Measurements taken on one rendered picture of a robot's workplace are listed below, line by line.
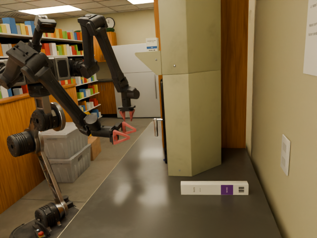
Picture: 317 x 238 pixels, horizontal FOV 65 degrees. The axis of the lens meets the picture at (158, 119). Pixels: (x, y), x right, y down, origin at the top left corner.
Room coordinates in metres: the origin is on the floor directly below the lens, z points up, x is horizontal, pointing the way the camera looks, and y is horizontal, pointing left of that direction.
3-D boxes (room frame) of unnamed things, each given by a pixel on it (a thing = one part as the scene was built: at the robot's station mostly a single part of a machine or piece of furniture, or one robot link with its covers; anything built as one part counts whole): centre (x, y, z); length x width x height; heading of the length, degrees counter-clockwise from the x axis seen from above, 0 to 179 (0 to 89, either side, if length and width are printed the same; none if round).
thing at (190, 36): (1.21, -0.18, 1.33); 0.32 x 0.25 x 0.77; 169
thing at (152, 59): (1.25, 0.00, 1.46); 0.32 x 0.12 x 0.10; 169
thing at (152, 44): (1.21, 0.00, 1.54); 0.05 x 0.05 x 0.06; 80
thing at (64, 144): (3.20, 1.25, 0.49); 0.60 x 0.42 x 0.33; 169
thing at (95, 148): (3.80, 1.17, 0.14); 0.41 x 0.32 x 0.28; 175
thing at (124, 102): (1.59, 0.20, 1.21); 0.10 x 0.07 x 0.07; 78
